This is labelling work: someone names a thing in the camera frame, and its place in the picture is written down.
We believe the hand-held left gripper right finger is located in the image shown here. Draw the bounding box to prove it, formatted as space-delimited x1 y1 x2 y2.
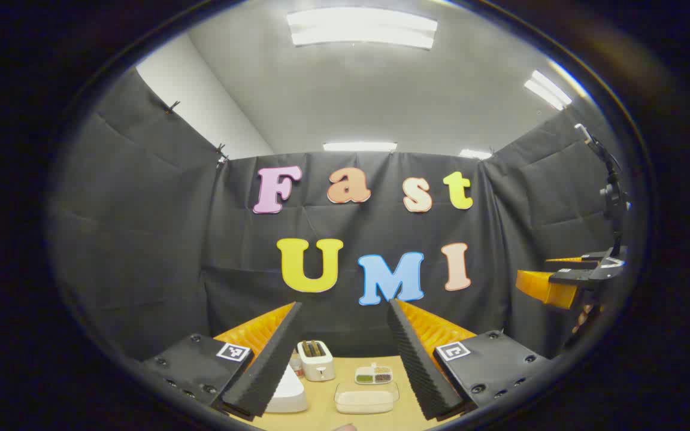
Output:
387 298 554 421

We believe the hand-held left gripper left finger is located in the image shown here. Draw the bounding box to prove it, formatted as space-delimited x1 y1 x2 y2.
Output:
141 301 302 421

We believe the white rice cooker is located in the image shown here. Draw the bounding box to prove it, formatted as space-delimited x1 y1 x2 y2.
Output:
264 364 308 414

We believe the clear box of rice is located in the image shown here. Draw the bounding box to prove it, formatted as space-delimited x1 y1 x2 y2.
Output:
334 381 400 415

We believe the divided white bean tray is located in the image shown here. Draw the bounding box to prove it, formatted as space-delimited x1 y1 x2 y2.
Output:
355 363 394 385

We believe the white toaster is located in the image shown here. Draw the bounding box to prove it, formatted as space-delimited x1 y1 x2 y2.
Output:
297 340 336 383

